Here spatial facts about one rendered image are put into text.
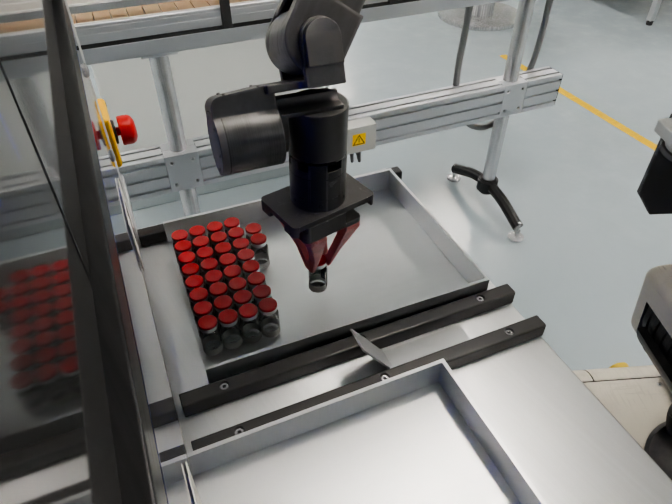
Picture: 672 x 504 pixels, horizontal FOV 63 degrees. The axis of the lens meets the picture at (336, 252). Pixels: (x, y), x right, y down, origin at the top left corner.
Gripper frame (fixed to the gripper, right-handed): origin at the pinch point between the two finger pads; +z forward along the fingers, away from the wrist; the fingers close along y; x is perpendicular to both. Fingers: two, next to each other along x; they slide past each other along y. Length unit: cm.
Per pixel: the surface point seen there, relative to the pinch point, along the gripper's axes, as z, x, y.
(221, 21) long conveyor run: 5, -89, -35
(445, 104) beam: 41, -75, -106
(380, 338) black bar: 4.7, 10.1, -1.2
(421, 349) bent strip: 6.4, 13.1, -4.8
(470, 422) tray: 5.5, 22.9, -1.8
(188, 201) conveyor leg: 58, -96, -21
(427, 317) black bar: 4.5, 11.1, -7.4
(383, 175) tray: 3.8, -13.1, -21.6
